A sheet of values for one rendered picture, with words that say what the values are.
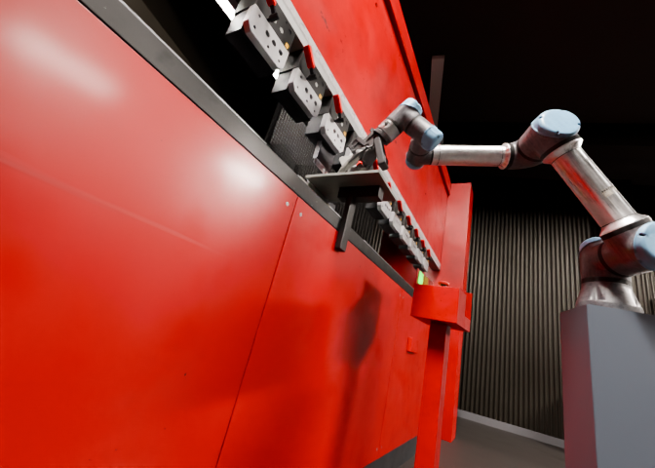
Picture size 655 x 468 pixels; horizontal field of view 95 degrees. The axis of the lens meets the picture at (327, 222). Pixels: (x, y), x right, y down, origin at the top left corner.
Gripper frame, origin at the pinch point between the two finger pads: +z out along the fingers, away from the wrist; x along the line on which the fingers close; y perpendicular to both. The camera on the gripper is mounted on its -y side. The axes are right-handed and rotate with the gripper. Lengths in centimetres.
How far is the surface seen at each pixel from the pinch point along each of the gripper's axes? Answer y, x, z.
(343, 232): -19.1, 3.4, 12.9
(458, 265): 16, -214, -33
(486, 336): -23, -388, -13
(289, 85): 14.8, 31.0, -6.0
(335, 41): 36, 19, -33
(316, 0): 36, 34, -33
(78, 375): -45, 57, 46
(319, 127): 16.3, 11.1, -5.8
